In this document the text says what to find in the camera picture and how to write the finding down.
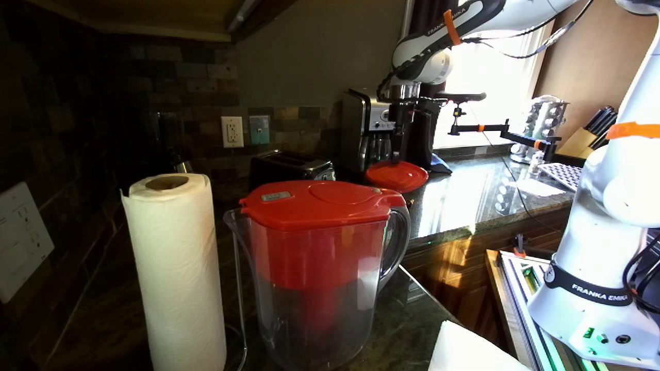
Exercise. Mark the white patterned mat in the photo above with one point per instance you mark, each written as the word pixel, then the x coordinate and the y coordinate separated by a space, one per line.
pixel 567 174

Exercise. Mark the white paper napkin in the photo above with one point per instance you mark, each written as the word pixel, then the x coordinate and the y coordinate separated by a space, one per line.
pixel 540 187

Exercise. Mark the blue cloth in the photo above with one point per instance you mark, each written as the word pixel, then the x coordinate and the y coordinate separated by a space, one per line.
pixel 441 165

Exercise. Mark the water pitcher with red lid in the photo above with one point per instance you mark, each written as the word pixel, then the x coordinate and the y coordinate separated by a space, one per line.
pixel 314 242

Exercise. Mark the black toaster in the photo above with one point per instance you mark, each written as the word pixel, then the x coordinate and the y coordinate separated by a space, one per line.
pixel 289 167

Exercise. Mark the wooden knife block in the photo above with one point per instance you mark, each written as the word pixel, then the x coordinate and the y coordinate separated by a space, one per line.
pixel 585 136

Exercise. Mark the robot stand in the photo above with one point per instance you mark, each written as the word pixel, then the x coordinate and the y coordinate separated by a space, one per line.
pixel 521 288

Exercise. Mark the teal switch plate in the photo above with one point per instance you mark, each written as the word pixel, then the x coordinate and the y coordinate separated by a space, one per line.
pixel 259 129

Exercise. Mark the black coffee maker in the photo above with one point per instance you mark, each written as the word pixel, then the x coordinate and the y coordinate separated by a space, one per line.
pixel 361 129

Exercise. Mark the window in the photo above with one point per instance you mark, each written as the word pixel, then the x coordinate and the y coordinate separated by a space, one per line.
pixel 490 77

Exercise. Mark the orange clamp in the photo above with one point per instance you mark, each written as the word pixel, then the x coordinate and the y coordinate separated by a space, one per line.
pixel 520 248

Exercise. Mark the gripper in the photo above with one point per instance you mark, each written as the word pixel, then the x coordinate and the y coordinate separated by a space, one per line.
pixel 403 114

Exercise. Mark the metal spice rack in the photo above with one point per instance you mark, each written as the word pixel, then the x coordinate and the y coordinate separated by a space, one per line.
pixel 544 121

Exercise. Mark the camera on mount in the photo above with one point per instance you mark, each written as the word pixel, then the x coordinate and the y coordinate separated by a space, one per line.
pixel 495 128

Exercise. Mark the white wall socket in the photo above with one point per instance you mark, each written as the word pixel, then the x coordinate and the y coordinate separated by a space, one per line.
pixel 232 132

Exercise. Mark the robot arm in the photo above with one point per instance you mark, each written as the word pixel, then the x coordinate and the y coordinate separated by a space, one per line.
pixel 608 196

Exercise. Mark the white paper sheet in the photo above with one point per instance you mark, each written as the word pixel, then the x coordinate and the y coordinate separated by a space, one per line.
pixel 474 353

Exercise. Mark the paper towel roll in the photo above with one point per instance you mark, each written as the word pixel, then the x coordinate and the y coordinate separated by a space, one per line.
pixel 175 268

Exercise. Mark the small clear bottle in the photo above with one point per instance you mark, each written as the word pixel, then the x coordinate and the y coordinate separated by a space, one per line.
pixel 536 164

